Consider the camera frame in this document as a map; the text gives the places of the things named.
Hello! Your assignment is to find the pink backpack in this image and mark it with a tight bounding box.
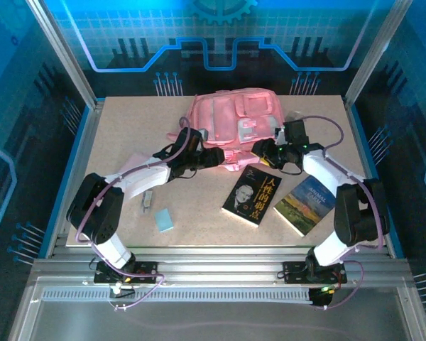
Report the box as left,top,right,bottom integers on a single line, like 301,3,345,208
167,87,288,174

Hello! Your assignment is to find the black book with portrait cover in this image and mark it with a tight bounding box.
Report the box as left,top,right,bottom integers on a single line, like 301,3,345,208
221,165,283,228

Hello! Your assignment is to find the landscape cover paperback book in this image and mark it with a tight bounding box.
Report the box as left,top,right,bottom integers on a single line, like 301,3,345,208
272,174,338,237

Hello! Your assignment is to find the pink pencil case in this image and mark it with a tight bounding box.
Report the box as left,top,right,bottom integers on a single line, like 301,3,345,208
119,151,151,172

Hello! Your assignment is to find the small black right control board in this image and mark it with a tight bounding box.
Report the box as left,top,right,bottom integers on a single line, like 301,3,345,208
309,286,337,307

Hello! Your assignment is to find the grey metal tray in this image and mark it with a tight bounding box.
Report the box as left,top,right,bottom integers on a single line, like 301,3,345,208
6,276,426,341

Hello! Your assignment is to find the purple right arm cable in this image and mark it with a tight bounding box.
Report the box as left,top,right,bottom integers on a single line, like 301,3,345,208
303,115,390,310

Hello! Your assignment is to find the aluminium right side rail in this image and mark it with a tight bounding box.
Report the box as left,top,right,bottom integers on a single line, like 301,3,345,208
342,97,405,259

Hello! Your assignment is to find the aluminium cross rail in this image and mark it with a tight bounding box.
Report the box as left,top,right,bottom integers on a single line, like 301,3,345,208
31,247,413,285

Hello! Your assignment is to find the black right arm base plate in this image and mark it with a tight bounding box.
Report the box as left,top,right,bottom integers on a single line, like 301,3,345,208
283,261,347,284

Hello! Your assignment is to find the aluminium left side rail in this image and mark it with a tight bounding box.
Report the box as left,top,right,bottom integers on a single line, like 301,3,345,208
45,101,107,259

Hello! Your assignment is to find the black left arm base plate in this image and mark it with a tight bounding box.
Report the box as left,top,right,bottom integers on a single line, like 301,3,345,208
94,261,159,284

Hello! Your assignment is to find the aluminium right frame post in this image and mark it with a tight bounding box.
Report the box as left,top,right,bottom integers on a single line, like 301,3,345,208
343,0,415,107

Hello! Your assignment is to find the aluminium frame post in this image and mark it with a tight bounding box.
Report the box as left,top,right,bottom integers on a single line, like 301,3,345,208
25,0,107,109
343,0,415,107

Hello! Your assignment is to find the slotted grey cable duct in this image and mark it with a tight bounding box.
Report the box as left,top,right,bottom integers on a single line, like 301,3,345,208
41,289,315,303

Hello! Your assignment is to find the aluminium left frame post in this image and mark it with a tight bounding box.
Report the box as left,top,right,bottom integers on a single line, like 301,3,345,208
25,0,107,109

